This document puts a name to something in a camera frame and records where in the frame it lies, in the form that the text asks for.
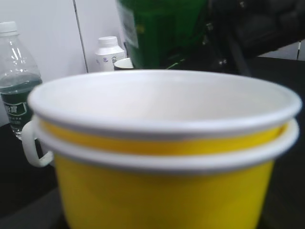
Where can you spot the small white plastic bottle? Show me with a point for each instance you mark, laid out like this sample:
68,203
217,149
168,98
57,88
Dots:
108,53

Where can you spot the yellow paper cup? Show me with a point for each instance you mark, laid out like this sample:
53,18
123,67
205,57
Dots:
163,149

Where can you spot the black ceramic mug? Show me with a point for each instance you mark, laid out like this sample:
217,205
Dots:
123,64

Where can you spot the clear water bottle green label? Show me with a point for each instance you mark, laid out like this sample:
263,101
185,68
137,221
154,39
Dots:
19,74

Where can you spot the green soda bottle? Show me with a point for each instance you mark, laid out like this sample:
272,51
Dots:
160,33

